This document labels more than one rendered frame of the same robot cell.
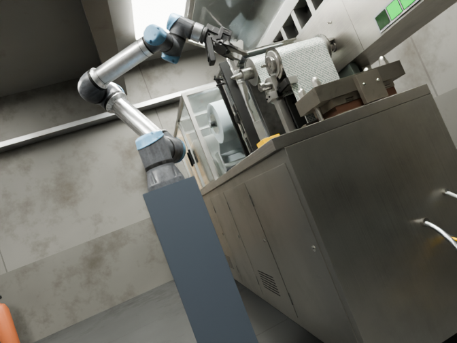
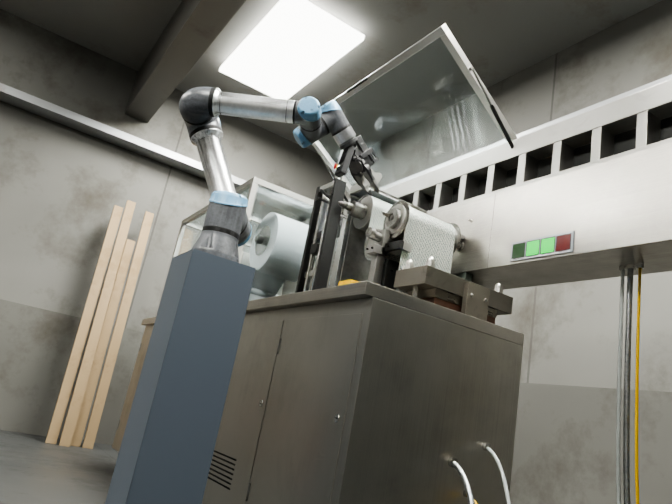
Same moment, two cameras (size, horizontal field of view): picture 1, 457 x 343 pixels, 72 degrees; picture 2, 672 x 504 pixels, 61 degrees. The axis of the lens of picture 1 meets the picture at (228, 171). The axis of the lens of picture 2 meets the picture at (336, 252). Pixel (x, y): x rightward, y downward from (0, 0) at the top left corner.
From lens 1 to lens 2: 0.65 m
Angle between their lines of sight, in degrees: 19
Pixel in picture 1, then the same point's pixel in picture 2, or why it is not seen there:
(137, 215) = (29, 293)
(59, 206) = not seen: outside the picture
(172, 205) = (214, 282)
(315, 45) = (445, 230)
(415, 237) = (436, 471)
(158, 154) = (232, 222)
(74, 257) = not seen: outside the picture
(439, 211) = (470, 462)
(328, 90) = (438, 278)
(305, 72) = (421, 248)
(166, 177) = (226, 250)
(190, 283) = (177, 377)
